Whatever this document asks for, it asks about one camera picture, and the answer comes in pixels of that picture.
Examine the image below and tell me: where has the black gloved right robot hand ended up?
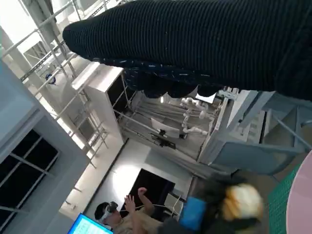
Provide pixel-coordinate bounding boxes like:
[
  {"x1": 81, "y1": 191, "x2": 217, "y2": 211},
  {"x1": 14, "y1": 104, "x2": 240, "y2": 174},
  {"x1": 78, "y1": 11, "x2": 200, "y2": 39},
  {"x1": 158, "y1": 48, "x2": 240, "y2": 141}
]
[{"x1": 62, "y1": 0, "x2": 312, "y2": 102}]

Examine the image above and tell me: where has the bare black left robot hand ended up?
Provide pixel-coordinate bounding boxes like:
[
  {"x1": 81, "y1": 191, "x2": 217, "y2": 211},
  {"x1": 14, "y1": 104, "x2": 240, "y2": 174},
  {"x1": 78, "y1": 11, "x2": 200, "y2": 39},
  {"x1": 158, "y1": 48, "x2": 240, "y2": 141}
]
[{"x1": 179, "y1": 170, "x2": 266, "y2": 234}]

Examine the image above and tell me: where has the long grilled toy bread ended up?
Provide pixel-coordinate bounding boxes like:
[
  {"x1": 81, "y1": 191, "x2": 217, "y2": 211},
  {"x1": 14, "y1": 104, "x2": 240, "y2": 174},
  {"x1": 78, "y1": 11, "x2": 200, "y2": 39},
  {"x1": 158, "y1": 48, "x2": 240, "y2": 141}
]
[{"x1": 223, "y1": 184, "x2": 264, "y2": 221}]

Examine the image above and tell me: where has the pink bowl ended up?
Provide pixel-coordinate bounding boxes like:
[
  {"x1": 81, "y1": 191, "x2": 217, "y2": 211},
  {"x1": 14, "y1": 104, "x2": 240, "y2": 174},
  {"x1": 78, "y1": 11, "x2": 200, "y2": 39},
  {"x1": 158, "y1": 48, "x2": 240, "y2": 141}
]
[{"x1": 286, "y1": 150, "x2": 312, "y2": 234}]

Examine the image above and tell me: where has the large black screen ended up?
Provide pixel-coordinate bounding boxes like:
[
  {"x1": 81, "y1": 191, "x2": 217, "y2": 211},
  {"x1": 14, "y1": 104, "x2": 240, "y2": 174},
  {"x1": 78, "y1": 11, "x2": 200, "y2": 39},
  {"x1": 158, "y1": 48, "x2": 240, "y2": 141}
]
[{"x1": 126, "y1": 168, "x2": 176, "y2": 219}]

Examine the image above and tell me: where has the person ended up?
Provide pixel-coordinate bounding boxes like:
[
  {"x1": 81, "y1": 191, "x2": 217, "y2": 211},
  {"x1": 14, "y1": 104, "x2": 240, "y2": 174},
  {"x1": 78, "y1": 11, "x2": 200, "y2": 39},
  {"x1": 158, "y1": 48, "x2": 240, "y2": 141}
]
[{"x1": 94, "y1": 187, "x2": 169, "y2": 234}]

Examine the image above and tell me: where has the green cutting mat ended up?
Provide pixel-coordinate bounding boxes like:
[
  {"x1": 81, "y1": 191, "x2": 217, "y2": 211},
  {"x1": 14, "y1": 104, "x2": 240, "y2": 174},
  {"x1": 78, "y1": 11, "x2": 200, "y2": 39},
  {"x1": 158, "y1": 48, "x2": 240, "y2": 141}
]
[{"x1": 267, "y1": 163, "x2": 305, "y2": 234}]

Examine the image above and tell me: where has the white VR headset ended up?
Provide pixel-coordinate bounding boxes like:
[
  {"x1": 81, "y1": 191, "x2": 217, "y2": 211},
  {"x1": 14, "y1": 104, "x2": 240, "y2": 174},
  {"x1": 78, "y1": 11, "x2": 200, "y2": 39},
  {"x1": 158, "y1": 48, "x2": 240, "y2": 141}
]
[{"x1": 100, "y1": 201, "x2": 119, "y2": 222}]

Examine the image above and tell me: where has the white monitor back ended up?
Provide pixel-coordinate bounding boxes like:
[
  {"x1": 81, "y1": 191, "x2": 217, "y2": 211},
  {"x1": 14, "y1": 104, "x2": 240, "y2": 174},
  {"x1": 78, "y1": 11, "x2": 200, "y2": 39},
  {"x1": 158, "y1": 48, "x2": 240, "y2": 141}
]
[{"x1": 150, "y1": 117, "x2": 180, "y2": 140}]

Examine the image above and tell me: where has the laptop with blue screen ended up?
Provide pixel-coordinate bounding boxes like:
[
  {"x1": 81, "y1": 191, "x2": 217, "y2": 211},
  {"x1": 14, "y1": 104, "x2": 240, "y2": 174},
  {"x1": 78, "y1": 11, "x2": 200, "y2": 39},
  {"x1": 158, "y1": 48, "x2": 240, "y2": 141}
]
[{"x1": 67, "y1": 213, "x2": 113, "y2": 234}]

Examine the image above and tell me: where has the tall white cabinet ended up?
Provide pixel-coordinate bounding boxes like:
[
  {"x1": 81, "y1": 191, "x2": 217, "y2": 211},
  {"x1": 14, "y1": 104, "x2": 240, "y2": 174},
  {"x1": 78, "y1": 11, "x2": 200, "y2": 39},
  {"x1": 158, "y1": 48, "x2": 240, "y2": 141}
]
[{"x1": 72, "y1": 62, "x2": 131, "y2": 169}]

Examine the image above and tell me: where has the grey desk frame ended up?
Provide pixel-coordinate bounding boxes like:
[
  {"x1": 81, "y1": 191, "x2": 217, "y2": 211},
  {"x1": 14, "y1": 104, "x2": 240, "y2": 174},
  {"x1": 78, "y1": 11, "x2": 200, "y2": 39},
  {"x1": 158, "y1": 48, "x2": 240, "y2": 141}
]
[{"x1": 196, "y1": 89, "x2": 312, "y2": 176}]

